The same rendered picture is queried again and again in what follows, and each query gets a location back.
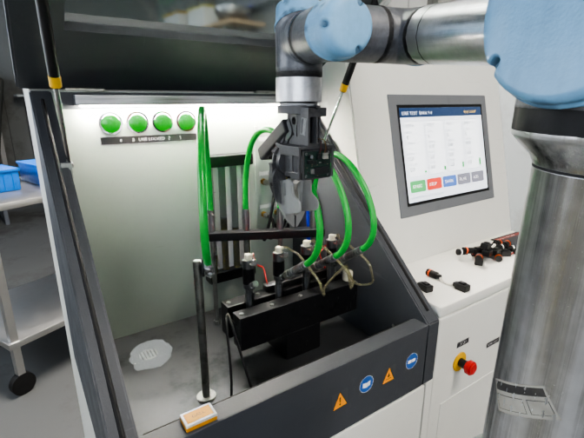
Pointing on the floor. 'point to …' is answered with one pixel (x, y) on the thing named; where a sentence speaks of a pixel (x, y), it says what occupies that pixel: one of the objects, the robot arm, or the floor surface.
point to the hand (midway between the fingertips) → (291, 219)
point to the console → (442, 395)
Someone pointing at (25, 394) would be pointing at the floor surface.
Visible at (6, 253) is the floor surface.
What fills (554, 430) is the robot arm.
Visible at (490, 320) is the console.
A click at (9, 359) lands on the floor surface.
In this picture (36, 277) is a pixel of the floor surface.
